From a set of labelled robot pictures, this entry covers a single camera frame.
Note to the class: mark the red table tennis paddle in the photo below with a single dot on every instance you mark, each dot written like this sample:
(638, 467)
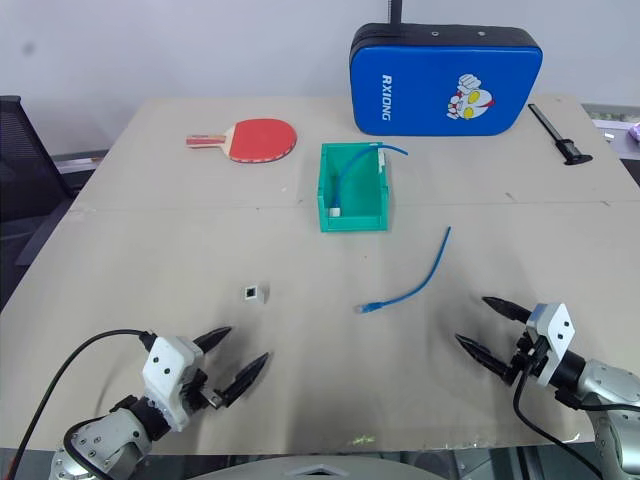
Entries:
(255, 140)

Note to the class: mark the grey rounded robot torso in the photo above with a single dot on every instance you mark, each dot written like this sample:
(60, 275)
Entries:
(330, 467)

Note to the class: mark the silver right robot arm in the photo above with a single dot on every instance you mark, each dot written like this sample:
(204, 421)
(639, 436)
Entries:
(607, 395)

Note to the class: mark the black plastic caliper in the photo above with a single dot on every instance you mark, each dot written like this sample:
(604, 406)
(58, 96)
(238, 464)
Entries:
(557, 137)

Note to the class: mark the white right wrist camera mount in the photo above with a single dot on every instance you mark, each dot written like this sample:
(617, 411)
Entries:
(555, 335)

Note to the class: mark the dark side desk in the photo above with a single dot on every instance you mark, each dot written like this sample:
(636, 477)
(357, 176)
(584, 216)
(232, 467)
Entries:
(617, 135)

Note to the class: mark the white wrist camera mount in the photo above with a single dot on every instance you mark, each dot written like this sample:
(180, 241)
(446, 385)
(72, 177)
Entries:
(167, 372)
(555, 335)

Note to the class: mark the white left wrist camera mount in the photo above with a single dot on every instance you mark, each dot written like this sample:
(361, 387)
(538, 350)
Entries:
(167, 372)

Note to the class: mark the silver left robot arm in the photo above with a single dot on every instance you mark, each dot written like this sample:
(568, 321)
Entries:
(107, 440)

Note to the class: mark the small white cube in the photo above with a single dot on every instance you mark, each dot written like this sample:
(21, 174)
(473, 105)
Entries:
(254, 292)

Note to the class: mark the black mesh office chair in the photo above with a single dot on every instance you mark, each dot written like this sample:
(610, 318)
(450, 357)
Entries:
(25, 175)

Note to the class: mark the black pole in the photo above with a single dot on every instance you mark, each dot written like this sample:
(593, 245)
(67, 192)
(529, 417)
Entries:
(395, 11)

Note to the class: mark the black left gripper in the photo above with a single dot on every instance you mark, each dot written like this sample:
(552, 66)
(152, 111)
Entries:
(196, 387)

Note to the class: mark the green plastic bin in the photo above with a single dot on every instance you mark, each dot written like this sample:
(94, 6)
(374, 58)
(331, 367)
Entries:
(352, 192)

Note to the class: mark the blue RXIONG kick pad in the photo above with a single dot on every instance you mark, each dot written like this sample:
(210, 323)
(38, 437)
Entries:
(445, 82)

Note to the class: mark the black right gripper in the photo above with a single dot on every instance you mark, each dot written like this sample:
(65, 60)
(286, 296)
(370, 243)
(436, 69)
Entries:
(527, 357)

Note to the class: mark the purple packet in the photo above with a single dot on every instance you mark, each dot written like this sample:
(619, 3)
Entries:
(636, 131)

